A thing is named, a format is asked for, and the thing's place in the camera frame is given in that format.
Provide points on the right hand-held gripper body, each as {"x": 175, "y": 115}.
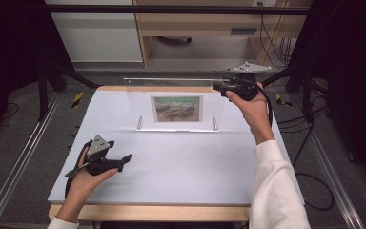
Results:
{"x": 244, "y": 86}

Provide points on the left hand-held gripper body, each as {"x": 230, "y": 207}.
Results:
{"x": 100, "y": 162}

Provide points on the painting print card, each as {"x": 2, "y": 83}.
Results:
{"x": 177, "y": 109}

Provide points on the clear acrylic photo frame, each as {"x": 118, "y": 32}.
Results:
{"x": 139, "y": 98}

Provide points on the person's right hand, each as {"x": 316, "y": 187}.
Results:
{"x": 255, "y": 114}

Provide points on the person's left hand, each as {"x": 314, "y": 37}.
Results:
{"x": 79, "y": 191}

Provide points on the yellow black tape strip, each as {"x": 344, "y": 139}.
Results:
{"x": 281, "y": 100}
{"x": 77, "y": 99}

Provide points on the pale blue table mat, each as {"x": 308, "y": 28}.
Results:
{"x": 171, "y": 165}

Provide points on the wooden table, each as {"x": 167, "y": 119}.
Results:
{"x": 155, "y": 212}

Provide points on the light wooden desk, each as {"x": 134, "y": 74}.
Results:
{"x": 200, "y": 24}

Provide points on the black metal stand leg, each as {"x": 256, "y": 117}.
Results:
{"x": 307, "y": 98}
{"x": 43, "y": 95}

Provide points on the person's left white sleeve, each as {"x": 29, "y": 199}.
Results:
{"x": 62, "y": 224}

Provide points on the person's white sleeve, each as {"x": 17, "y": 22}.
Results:
{"x": 62, "y": 224}
{"x": 276, "y": 191}

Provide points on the person's right white sleeve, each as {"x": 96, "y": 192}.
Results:
{"x": 276, "y": 191}

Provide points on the black curtain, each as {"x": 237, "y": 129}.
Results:
{"x": 6, "y": 57}
{"x": 355, "y": 79}

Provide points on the white cabinet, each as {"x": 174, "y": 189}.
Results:
{"x": 98, "y": 38}

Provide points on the aluminium floor rail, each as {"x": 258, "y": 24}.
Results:
{"x": 330, "y": 168}
{"x": 22, "y": 156}

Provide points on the black horizontal frame bar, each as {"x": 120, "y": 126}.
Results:
{"x": 171, "y": 10}

